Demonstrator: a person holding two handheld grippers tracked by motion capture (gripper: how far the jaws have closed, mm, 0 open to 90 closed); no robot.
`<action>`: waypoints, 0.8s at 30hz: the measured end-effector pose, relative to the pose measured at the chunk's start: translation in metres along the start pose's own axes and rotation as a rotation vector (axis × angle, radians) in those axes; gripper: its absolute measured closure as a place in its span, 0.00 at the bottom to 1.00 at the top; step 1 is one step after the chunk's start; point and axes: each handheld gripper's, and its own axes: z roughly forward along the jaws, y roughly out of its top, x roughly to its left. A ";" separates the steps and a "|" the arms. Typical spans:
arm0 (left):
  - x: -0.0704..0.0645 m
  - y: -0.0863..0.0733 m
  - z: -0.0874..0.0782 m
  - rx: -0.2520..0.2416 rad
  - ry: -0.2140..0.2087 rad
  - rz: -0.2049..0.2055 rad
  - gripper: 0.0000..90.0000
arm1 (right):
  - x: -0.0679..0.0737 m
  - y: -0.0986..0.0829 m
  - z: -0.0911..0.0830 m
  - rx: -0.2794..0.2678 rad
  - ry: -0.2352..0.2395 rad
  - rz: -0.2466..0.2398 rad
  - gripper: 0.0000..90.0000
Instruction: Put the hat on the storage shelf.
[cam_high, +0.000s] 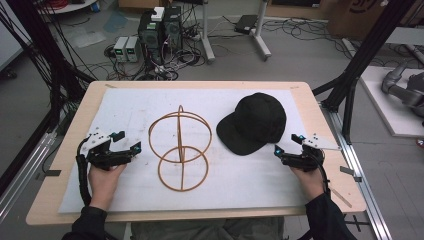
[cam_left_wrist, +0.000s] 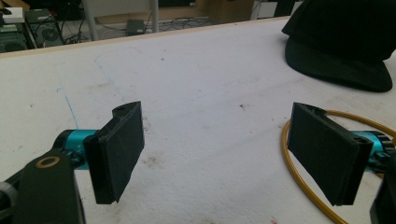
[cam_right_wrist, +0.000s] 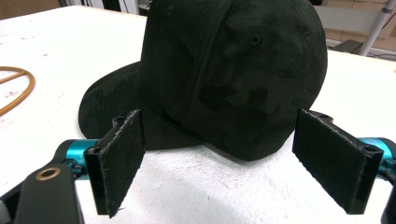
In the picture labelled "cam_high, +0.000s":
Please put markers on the person's grey trousers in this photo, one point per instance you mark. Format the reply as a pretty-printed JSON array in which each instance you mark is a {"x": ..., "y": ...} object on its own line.
[{"x": 206, "y": 230}]

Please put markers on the black computer tower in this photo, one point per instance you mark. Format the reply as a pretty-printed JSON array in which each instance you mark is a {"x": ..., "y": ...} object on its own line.
[
  {"x": 150, "y": 36},
  {"x": 172, "y": 28}
]

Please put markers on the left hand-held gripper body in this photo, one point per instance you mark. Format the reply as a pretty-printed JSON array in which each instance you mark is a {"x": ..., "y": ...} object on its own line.
[{"x": 104, "y": 154}]

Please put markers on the grey metal stand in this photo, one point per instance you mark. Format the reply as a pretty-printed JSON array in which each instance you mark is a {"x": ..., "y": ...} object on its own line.
[{"x": 260, "y": 36}]

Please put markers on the white foam mat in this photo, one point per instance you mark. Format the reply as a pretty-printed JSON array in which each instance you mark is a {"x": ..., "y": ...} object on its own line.
[{"x": 216, "y": 186}]

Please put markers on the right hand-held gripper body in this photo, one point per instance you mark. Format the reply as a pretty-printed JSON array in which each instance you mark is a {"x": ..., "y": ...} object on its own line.
[{"x": 308, "y": 151}]

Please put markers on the small white box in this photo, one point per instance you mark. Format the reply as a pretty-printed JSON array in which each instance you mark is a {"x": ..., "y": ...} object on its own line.
[{"x": 157, "y": 14}]

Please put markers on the black metal frame post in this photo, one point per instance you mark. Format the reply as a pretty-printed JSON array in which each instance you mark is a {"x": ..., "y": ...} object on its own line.
[{"x": 366, "y": 50}]

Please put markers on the black baseball cap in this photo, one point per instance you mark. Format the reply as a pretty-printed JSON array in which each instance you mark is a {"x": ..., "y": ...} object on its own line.
[{"x": 253, "y": 123}]

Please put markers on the person's right hand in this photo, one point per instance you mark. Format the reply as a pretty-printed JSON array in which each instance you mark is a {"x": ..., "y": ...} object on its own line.
[{"x": 310, "y": 184}]

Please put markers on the person's left hand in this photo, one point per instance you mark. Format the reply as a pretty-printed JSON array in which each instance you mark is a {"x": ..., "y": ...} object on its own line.
[{"x": 104, "y": 181}]

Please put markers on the white floor board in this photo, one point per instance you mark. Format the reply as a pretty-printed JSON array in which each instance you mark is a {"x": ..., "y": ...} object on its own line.
[{"x": 390, "y": 110}]

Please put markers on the brown cardboard box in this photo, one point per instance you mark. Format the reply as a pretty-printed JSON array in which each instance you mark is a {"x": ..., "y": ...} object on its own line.
[{"x": 360, "y": 16}]

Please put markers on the flat black box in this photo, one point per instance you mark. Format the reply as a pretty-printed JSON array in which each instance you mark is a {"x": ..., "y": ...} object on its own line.
[{"x": 246, "y": 24}]

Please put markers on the grey tape strip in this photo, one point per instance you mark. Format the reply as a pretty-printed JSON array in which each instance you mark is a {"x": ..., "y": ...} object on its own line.
[
  {"x": 52, "y": 173},
  {"x": 350, "y": 172}
]

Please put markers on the grey bench power supply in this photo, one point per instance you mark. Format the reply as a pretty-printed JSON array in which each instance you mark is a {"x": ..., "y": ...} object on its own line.
[
  {"x": 132, "y": 49},
  {"x": 120, "y": 48}
]

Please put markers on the aluminium rail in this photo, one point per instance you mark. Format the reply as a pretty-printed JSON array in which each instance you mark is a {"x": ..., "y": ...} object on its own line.
[
  {"x": 360, "y": 173},
  {"x": 23, "y": 173}
]

